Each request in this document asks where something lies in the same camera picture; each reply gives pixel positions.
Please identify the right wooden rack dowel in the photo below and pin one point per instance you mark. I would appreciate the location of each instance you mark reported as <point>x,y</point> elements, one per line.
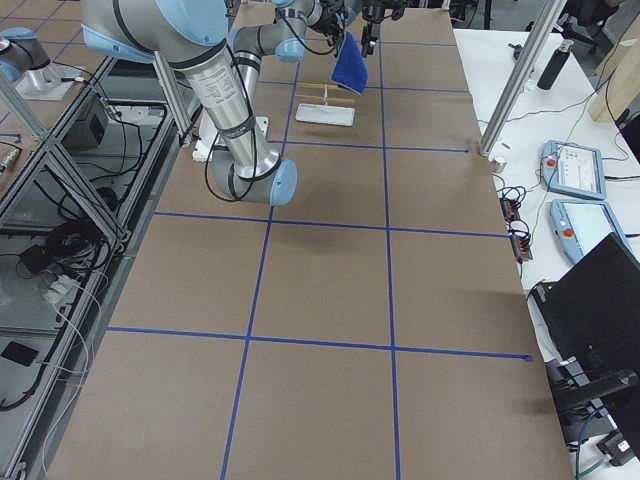
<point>326,100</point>

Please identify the black monitor stand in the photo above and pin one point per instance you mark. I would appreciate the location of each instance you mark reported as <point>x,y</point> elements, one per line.
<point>607,406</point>

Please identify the small silver cylinder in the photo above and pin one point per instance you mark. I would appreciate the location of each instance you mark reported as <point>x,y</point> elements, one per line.
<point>498,164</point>

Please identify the lower blue teach pendant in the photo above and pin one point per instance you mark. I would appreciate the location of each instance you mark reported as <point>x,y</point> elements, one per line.
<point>582,225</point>

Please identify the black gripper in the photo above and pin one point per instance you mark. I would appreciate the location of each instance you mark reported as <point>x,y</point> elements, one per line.
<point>371,12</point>
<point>332,15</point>

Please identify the black water bottle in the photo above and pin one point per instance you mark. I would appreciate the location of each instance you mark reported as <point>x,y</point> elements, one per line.
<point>555,64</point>

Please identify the blue microfiber towel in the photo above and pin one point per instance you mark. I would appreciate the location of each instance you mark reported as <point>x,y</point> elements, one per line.
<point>350,71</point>

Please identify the upper blue teach pendant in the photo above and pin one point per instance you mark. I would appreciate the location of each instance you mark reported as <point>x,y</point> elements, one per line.
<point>573,169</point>

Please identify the black laptop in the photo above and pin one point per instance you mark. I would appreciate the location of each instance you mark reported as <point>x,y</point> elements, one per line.
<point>592,312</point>

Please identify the blue teach pendant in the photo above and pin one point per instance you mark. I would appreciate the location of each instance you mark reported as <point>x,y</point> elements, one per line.
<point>582,225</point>
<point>573,169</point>

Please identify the aluminium frame post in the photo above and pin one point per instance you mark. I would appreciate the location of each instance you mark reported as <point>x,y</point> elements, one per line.
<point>532,48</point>

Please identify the left wooden rack dowel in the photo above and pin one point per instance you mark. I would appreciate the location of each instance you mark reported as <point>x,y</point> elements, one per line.
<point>321,86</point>

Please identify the wooden rack dowel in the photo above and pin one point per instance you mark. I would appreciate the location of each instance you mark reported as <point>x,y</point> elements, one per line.
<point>326,100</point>
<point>321,86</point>

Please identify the white rack base plate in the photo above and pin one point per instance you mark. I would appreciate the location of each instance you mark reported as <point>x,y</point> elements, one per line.
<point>325,114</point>

